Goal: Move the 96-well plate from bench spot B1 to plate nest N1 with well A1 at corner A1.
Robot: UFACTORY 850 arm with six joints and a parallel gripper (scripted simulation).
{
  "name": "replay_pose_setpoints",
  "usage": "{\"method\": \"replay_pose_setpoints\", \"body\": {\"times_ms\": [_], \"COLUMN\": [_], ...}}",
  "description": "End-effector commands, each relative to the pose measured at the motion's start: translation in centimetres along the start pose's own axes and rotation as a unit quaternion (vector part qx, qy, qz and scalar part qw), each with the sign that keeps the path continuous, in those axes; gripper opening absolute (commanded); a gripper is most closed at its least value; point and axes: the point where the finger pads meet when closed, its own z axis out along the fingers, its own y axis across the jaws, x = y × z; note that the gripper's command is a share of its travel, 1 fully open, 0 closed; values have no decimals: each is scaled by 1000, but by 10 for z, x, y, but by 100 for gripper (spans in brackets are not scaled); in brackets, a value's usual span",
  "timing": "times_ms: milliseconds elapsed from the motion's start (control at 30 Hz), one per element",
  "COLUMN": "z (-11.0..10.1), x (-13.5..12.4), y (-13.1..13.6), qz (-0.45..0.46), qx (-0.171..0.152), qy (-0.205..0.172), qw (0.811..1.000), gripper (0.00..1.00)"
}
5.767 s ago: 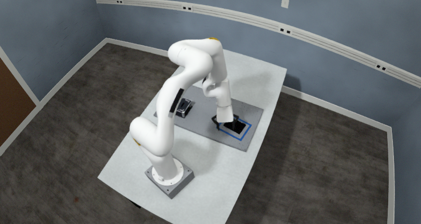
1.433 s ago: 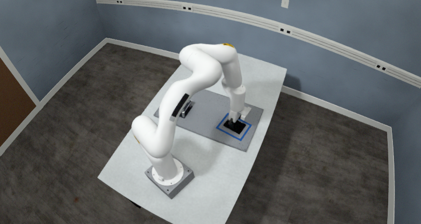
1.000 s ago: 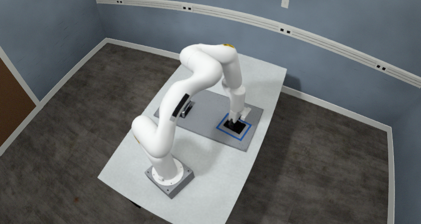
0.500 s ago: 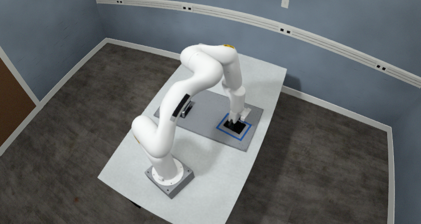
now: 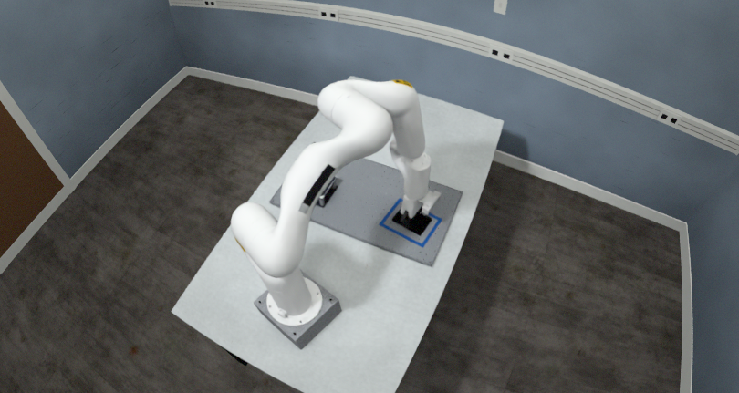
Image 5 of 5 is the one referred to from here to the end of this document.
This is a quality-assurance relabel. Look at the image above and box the blue tape rectangle outline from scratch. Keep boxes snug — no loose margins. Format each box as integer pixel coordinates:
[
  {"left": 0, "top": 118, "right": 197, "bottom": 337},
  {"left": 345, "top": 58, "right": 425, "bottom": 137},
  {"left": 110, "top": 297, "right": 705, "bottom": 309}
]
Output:
[{"left": 379, "top": 198, "right": 442, "bottom": 247}]

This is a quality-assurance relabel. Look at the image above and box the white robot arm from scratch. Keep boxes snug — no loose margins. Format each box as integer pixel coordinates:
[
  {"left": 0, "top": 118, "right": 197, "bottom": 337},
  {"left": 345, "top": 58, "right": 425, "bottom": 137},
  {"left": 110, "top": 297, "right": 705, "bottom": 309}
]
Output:
[{"left": 231, "top": 80, "right": 441, "bottom": 326}]

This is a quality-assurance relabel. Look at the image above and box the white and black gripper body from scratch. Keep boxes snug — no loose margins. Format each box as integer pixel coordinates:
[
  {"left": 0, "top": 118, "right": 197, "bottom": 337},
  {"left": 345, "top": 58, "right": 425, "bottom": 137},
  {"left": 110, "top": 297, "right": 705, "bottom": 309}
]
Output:
[{"left": 401, "top": 195, "right": 422, "bottom": 218}]

